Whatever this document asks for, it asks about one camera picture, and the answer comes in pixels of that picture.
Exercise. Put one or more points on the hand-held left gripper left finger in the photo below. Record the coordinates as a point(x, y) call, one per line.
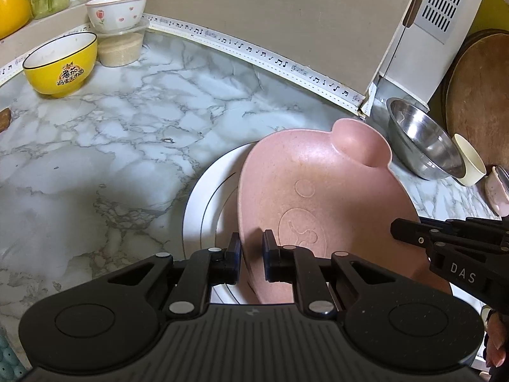
point(235, 255)

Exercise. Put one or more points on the yellow cutting board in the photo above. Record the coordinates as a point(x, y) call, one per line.
point(497, 8)

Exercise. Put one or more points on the large steel bowl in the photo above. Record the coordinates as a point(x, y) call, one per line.
point(421, 143)

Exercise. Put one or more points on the round wooden cutting board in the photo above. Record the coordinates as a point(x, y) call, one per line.
point(481, 95)

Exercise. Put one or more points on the yellow pot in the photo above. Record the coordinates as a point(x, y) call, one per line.
point(12, 12)

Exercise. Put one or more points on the clear container with grains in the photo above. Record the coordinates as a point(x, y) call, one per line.
point(119, 49)

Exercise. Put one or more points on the white floral bowl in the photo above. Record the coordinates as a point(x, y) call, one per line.
point(115, 16)

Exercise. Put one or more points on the yellow printed bowl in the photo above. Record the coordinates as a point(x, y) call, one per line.
point(59, 75)

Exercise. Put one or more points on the teal mat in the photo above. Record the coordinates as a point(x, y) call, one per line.
point(8, 356)

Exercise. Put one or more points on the large white plate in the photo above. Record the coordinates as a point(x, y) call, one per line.
point(210, 215)

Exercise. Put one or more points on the person's right hand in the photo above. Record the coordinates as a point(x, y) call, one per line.
point(495, 338)

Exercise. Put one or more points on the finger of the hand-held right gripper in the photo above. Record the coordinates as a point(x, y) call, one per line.
point(413, 230)

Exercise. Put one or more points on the cream bowl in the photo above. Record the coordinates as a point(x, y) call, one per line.
point(471, 167)

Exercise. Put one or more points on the pink mouse-shaped plate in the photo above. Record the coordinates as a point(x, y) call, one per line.
point(342, 207)

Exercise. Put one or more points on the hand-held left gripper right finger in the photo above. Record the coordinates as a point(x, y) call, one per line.
point(271, 256)

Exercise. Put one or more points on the white music-note trim strip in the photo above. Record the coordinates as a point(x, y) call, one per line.
point(246, 49)

